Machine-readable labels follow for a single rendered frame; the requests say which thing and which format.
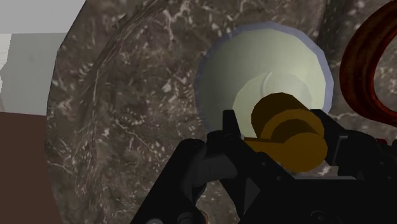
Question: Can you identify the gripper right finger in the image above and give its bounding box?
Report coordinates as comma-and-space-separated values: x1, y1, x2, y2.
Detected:
309, 108, 397, 181

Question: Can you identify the pale bowl with grey-blue rim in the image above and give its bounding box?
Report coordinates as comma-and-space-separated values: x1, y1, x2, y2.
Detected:
194, 20, 335, 139

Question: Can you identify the round brown marble table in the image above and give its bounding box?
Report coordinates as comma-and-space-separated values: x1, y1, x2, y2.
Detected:
45, 0, 397, 224

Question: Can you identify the mustard brown cylindrical object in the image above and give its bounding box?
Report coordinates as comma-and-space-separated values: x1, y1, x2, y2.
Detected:
243, 92, 329, 174

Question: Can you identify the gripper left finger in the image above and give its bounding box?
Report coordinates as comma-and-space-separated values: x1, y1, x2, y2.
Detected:
130, 109, 293, 224

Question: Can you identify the dark red ring-shaped object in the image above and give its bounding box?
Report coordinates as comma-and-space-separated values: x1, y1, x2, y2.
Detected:
339, 0, 397, 145

